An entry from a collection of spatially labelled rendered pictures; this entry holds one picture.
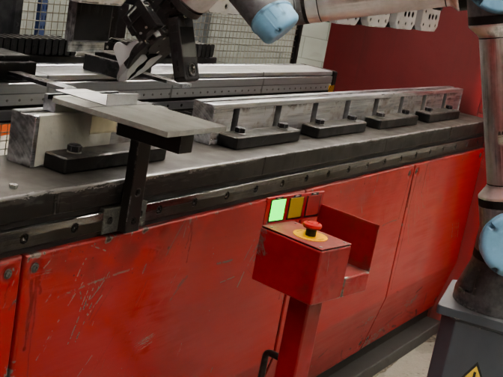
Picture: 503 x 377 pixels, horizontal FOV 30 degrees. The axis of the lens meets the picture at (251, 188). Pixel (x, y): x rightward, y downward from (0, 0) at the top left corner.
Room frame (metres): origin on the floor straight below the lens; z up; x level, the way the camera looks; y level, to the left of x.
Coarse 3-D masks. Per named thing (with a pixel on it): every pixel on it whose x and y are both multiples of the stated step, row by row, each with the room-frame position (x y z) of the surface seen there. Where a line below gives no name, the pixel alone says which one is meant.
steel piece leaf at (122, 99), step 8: (80, 96) 1.71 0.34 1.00; (88, 96) 1.73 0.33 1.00; (96, 96) 1.74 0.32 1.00; (104, 96) 1.76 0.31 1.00; (112, 96) 1.68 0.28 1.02; (120, 96) 1.70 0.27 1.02; (128, 96) 1.72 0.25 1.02; (136, 96) 1.74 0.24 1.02; (104, 104) 1.68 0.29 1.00; (112, 104) 1.69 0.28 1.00; (120, 104) 1.70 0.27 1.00; (128, 104) 1.72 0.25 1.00; (136, 104) 1.74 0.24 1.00
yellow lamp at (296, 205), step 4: (292, 200) 1.92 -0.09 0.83; (296, 200) 1.93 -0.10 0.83; (300, 200) 1.94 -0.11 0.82; (292, 204) 1.92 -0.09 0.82; (296, 204) 1.94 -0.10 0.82; (300, 204) 1.95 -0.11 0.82; (292, 208) 1.93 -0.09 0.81; (296, 208) 1.94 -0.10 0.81; (300, 208) 1.95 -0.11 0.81; (288, 212) 1.92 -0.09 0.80; (292, 212) 1.93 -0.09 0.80; (296, 212) 1.94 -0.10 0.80; (300, 212) 1.95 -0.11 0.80; (288, 216) 1.92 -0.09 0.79; (292, 216) 1.93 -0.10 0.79; (296, 216) 1.94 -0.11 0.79
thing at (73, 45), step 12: (72, 12) 1.71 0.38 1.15; (84, 12) 1.72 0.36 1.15; (96, 12) 1.75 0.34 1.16; (108, 12) 1.78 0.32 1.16; (72, 24) 1.71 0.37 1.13; (84, 24) 1.73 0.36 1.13; (96, 24) 1.76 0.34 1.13; (108, 24) 1.79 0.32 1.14; (72, 36) 1.71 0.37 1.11; (84, 36) 1.73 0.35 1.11; (96, 36) 1.76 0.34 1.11; (108, 36) 1.79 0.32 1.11; (72, 48) 1.72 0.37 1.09; (84, 48) 1.75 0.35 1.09; (96, 48) 1.78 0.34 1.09
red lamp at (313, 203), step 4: (308, 196) 1.97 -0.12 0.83; (312, 196) 1.98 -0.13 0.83; (316, 196) 1.99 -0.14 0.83; (320, 196) 2.00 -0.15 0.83; (308, 200) 1.97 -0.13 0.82; (312, 200) 1.98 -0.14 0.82; (316, 200) 1.99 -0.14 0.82; (308, 204) 1.97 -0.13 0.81; (312, 204) 1.98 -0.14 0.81; (316, 204) 1.99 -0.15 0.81; (308, 208) 1.97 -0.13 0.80; (312, 208) 1.98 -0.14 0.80; (316, 208) 1.99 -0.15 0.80; (308, 212) 1.97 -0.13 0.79; (312, 212) 1.99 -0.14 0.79; (316, 212) 2.00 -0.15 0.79
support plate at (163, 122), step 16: (64, 96) 1.69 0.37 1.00; (96, 112) 1.62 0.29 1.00; (112, 112) 1.62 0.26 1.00; (128, 112) 1.65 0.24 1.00; (144, 112) 1.68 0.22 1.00; (160, 112) 1.71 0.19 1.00; (176, 112) 1.74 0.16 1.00; (144, 128) 1.56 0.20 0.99; (160, 128) 1.56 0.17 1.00; (176, 128) 1.58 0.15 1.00; (192, 128) 1.61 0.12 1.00; (208, 128) 1.64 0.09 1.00; (224, 128) 1.69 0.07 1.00
